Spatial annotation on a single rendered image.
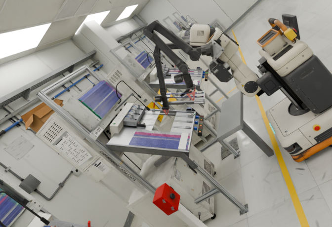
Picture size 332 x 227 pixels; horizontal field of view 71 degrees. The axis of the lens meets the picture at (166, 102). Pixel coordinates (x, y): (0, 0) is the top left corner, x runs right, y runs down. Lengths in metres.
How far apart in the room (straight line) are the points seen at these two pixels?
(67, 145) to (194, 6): 8.13
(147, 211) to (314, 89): 1.80
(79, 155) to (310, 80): 1.95
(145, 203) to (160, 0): 8.36
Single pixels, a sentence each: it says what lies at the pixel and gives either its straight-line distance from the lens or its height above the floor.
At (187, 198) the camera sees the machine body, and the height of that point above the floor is 0.36.
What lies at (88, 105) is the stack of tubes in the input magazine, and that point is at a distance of 2.19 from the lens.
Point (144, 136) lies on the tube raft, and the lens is 2.12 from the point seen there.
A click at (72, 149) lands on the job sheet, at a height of 1.39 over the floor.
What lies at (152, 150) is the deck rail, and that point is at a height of 0.92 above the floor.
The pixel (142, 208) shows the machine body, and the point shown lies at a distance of 2.50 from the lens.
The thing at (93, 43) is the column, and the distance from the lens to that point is 5.61.
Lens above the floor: 1.46
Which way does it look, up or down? 10 degrees down
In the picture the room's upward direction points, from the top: 46 degrees counter-clockwise
